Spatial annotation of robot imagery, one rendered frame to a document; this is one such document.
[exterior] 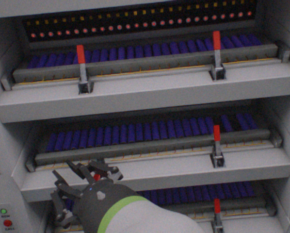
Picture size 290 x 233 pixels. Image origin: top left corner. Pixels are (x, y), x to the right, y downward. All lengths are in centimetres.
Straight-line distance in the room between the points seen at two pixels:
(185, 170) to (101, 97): 25
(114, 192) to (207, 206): 42
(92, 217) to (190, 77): 33
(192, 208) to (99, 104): 39
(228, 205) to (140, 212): 48
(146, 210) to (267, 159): 40
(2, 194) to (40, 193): 8
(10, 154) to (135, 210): 38
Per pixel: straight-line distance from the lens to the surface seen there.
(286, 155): 71
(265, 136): 72
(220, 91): 57
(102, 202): 39
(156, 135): 69
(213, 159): 65
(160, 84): 55
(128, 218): 34
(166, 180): 64
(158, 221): 31
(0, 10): 58
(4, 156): 66
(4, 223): 76
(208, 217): 80
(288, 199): 76
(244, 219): 81
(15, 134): 68
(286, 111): 69
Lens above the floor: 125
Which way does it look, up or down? 21 degrees down
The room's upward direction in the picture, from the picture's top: 6 degrees counter-clockwise
